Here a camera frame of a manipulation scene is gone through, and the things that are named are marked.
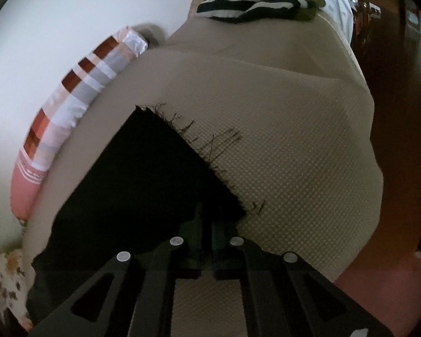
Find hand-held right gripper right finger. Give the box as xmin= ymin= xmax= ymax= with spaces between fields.
xmin=210 ymin=218 xmax=395 ymax=337

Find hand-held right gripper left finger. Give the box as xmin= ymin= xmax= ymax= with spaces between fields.
xmin=27 ymin=202 xmax=207 ymax=337

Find floral patterned cloth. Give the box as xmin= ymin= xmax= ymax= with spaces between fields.
xmin=0 ymin=244 xmax=36 ymax=332

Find striped pink orange pillow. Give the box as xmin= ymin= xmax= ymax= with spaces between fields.
xmin=10 ymin=25 xmax=150 ymax=222

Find black pants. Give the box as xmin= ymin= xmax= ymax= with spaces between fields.
xmin=25 ymin=105 xmax=249 ymax=327

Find pink bedsheet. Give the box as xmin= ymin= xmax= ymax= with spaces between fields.
xmin=331 ymin=242 xmax=421 ymax=337

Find beige textured mattress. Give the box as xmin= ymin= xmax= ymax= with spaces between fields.
xmin=21 ymin=16 xmax=383 ymax=337

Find dark wooden furniture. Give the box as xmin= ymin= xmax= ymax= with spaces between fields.
xmin=344 ymin=0 xmax=421 ymax=253

